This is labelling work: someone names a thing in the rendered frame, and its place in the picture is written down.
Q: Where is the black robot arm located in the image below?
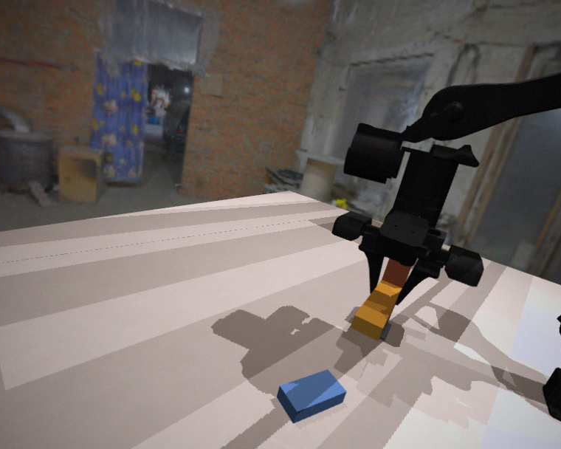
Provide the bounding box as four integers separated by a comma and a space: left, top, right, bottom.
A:
344, 72, 561, 421

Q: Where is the orange long bar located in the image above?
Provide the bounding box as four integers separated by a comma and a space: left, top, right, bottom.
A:
350, 259, 411, 341

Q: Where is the blue rectangular block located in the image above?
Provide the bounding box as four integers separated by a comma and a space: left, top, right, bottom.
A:
277, 369, 347, 424

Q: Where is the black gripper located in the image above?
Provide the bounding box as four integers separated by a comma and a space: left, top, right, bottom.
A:
332, 188, 484, 306

